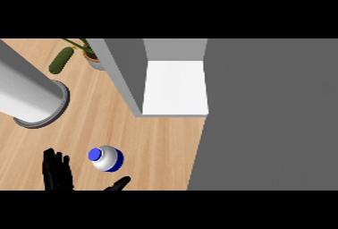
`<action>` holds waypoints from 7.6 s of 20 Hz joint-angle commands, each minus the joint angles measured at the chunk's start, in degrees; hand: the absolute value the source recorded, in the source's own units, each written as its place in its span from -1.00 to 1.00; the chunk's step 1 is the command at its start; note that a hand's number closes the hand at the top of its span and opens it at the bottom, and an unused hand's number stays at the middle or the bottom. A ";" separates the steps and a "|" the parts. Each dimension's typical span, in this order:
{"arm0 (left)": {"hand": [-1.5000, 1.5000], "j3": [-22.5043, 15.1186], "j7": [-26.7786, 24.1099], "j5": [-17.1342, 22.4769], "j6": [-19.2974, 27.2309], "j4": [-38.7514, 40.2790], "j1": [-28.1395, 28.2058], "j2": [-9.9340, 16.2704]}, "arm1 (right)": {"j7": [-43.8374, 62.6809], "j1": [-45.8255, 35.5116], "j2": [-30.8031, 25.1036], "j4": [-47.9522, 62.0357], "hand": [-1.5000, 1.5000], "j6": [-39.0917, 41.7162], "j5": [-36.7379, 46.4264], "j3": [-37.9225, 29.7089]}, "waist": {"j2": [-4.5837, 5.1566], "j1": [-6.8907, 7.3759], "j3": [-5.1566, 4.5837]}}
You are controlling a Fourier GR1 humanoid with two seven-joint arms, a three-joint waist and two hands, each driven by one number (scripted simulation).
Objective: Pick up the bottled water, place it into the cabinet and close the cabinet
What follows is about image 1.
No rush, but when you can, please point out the green cucumber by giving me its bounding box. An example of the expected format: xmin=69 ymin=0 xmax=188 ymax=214
xmin=47 ymin=47 xmax=75 ymax=75

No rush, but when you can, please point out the large flat dark grey door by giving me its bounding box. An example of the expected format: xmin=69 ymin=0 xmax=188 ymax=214
xmin=185 ymin=38 xmax=338 ymax=191

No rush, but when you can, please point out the potted green plant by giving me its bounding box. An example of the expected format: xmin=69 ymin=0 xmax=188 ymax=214
xmin=60 ymin=38 xmax=106 ymax=72

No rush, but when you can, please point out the grey cabinet with white shelf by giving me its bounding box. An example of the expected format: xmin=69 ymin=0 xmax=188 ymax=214
xmin=85 ymin=38 xmax=209 ymax=118

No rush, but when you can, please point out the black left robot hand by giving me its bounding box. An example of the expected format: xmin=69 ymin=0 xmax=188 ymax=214
xmin=41 ymin=148 xmax=131 ymax=191

